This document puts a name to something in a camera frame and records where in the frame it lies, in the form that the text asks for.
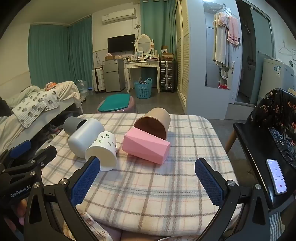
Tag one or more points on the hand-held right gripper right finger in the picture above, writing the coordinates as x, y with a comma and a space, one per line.
208, 183

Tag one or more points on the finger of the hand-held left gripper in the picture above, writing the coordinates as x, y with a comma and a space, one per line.
21, 147
47, 153

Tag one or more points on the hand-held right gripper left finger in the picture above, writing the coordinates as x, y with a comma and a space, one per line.
86, 178

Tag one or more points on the white leaf print cup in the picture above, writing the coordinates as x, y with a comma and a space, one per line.
104, 150

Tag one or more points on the grey cup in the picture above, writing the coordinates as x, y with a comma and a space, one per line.
72, 125

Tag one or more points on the large plain white cup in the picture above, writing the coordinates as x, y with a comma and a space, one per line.
84, 136

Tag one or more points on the pink faceted cup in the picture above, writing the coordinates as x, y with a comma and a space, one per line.
144, 146

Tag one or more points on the brown cup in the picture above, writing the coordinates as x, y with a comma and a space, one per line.
159, 118

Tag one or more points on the person's left hand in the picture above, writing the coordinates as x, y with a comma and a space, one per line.
20, 206

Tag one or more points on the shoes under bed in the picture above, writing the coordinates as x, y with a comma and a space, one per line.
54, 131

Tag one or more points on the large leaf print blanket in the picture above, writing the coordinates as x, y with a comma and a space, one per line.
29, 109

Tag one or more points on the small leaf print blanket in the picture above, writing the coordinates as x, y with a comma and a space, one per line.
50, 99

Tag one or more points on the pink striped cloth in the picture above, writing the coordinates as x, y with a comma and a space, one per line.
108, 229

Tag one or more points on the plaid tablecloth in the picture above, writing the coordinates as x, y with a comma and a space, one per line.
150, 185

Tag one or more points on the black chair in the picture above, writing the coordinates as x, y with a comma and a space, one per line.
252, 143

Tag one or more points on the bed with beige cover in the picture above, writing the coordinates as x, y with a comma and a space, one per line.
67, 89

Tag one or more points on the white smartphone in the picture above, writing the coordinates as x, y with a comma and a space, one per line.
276, 176

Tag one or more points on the clear water jug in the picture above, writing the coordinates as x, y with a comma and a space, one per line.
82, 87

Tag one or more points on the checked cloth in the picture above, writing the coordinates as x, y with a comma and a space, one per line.
275, 226

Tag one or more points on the green seat cushion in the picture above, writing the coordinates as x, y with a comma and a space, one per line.
114, 102

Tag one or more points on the pink stool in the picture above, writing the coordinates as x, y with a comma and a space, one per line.
133, 105

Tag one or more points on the white suitcase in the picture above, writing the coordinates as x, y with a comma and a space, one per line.
98, 80

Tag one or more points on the dark patterned cloth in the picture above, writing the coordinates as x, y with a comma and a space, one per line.
275, 111

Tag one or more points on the wide teal curtain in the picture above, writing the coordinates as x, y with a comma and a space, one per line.
57, 53

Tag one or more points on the grey mini fridge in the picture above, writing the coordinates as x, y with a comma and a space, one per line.
113, 74

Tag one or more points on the blue laundry basket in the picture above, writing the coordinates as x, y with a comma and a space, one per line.
143, 89

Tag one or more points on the silver suitcase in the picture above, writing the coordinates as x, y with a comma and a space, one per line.
167, 76

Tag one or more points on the white washing machine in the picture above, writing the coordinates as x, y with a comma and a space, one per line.
272, 78

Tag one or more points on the white dressing table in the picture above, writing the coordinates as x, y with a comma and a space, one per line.
142, 63

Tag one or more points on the black television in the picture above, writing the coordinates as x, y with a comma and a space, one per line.
120, 43

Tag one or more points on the cream louvered wardrobe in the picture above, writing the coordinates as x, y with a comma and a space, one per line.
182, 53

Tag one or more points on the cardboard boxes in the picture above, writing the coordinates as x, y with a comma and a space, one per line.
167, 54

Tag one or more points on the beige hanging towel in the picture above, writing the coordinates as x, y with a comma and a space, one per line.
220, 46

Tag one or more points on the white oval vanity mirror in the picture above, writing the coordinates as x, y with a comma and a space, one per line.
143, 44

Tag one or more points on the pink hanging towel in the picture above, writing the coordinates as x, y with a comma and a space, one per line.
234, 32

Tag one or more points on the white air conditioner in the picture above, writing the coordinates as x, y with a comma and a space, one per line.
119, 15

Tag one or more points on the narrow teal curtain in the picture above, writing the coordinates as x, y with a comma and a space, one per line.
159, 23

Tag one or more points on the wall clothes hanger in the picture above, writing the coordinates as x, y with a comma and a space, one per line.
285, 49

